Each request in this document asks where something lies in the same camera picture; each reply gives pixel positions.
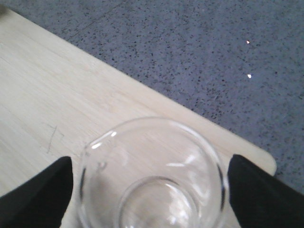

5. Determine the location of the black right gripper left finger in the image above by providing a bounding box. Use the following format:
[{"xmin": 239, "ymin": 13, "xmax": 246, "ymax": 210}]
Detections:
[{"xmin": 0, "ymin": 156, "xmax": 73, "ymax": 228}]

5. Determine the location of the clear glass beaker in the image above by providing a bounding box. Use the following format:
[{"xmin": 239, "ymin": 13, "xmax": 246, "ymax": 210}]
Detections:
[{"xmin": 77, "ymin": 117, "xmax": 229, "ymax": 228}]

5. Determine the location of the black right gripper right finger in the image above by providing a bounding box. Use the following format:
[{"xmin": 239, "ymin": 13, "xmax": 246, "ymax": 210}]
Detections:
[{"xmin": 228, "ymin": 154, "xmax": 304, "ymax": 228}]

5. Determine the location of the light wooden cutting board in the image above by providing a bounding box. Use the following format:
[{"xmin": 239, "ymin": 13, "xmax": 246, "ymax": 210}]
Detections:
[{"xmin": 0, "ymin": 6, "xmax": 276, "ymax": 221}]

